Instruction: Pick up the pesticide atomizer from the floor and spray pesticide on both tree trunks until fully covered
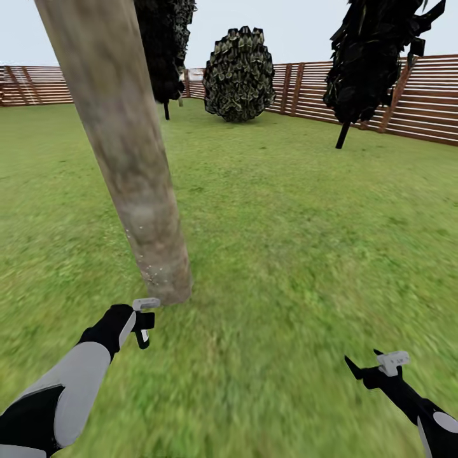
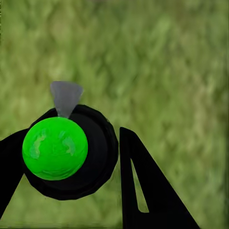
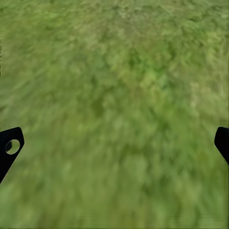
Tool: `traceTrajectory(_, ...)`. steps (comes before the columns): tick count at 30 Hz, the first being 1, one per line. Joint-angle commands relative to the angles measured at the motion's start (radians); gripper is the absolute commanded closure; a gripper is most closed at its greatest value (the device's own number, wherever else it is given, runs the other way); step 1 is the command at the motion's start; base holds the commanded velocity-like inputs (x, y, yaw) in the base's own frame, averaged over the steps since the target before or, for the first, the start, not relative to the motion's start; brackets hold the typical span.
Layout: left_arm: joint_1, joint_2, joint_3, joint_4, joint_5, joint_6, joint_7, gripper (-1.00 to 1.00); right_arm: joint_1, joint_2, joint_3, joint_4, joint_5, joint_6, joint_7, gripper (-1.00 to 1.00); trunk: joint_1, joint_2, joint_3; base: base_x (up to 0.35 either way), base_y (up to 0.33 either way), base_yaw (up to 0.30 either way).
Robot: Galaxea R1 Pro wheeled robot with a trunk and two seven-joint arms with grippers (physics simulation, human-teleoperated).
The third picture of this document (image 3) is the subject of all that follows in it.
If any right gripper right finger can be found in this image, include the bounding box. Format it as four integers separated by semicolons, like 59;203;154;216
214;126;229;164

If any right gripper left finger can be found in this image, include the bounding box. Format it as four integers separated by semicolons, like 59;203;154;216
0;127;24;183

